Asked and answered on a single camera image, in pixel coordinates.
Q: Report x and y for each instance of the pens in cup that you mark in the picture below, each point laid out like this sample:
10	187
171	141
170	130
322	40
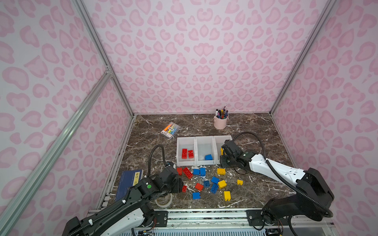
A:
222	113

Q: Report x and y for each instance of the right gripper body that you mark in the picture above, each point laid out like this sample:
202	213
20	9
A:
228	162

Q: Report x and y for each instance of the blue notebook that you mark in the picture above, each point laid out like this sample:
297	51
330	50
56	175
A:
128	179

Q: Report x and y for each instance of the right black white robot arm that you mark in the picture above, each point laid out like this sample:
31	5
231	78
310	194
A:
312	198

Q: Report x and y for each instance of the long red lego brick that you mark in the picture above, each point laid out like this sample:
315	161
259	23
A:
184	153
188	173

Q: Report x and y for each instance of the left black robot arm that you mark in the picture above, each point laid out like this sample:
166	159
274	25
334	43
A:
131	211

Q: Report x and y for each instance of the clear tape roll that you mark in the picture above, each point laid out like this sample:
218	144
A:
165	201

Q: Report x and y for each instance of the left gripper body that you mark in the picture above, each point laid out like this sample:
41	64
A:
175	187

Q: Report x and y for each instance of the middle white plastic bin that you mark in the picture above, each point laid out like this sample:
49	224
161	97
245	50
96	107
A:
205	146

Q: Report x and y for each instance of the pink pen cup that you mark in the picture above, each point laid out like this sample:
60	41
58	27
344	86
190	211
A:
220	124

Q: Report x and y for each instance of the right white plastic bin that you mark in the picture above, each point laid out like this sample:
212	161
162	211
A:
219	141

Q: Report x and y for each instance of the highlighter marker pack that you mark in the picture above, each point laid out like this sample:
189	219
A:
170	130

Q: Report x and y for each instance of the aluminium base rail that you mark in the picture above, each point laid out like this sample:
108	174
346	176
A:
228	222

